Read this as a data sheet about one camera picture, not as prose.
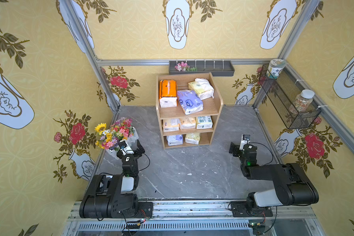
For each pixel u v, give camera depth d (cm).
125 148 74
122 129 86
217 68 92
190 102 72
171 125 82
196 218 72
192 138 94
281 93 91
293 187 44
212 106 77
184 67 88
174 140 92
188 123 84
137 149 79
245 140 80
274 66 85
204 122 84
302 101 66
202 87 79
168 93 73
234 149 84
